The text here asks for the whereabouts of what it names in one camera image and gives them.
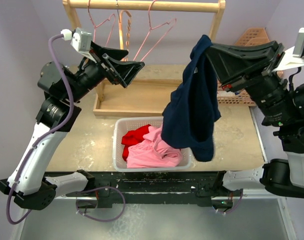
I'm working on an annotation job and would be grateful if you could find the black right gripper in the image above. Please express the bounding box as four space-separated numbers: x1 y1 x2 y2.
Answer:
199 38 297 126

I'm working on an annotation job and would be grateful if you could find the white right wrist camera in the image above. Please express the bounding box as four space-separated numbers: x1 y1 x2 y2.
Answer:
272 26 304 72

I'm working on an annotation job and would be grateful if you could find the wooden clothes rack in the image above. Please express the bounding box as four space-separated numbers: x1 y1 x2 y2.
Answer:
62 0 226 117

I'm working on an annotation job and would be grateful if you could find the wooden hanger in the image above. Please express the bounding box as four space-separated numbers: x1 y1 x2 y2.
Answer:
116 0 132 52

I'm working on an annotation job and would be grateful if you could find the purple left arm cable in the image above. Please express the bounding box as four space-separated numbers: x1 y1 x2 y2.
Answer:
5 34 75 225

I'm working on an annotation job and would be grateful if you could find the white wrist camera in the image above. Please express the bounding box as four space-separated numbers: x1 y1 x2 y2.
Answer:
272 26 304 72
60 27 97 63

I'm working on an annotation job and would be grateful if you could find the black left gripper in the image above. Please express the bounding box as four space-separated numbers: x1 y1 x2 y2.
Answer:
65 40 143 103

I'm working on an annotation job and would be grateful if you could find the white plastic basket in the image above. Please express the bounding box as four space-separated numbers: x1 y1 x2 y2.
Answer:
112 116 193 172

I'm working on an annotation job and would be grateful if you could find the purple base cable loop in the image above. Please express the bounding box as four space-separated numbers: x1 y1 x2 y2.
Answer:
75 186 126 223

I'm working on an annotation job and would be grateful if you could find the red t shirt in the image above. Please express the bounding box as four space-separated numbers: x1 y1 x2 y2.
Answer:
121 124 151 162

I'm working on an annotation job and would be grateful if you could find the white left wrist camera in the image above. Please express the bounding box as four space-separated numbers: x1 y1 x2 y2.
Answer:
60 27 97 63

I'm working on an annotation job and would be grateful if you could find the pink plastic file organizer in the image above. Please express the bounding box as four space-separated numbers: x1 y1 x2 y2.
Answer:
217 27 270 107

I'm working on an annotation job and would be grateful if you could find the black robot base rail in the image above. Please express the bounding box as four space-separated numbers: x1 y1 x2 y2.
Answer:
44 171 245 208

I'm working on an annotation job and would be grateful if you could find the pink wire hanger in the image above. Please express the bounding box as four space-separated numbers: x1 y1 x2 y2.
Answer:
87 0 116 47
133 0 177 62

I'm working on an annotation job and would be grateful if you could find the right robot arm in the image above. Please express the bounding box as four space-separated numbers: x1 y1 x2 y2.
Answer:
205 41 304 199

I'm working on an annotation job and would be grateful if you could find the pink t shirt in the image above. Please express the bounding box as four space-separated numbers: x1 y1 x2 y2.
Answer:
127 126 182 168

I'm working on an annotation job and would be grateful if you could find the navy blue t shirt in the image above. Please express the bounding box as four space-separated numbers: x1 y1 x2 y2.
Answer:
161 35 221 162

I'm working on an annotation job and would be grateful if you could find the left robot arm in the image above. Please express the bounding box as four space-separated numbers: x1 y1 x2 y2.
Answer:
0 42 145 210

